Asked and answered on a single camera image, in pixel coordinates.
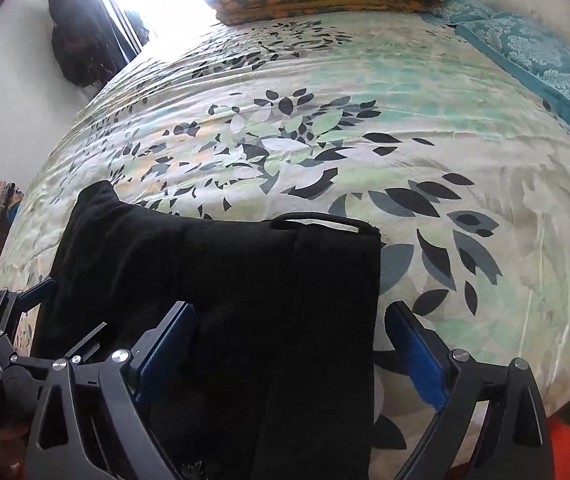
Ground black pants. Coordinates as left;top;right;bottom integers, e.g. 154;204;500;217
32;181;381;479

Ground pile of clothes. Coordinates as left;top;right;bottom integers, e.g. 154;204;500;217
0;181;23;232

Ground floral leaf bedspread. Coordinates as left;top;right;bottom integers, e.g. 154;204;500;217
0;12;570;479

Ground teal damask pillow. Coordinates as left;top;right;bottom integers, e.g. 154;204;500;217
456;13;570;125

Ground dark curtain left of window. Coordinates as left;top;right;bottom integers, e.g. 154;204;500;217
80;0;149;72

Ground dark clothes hanging on wall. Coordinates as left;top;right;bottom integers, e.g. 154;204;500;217
47;0;124;88

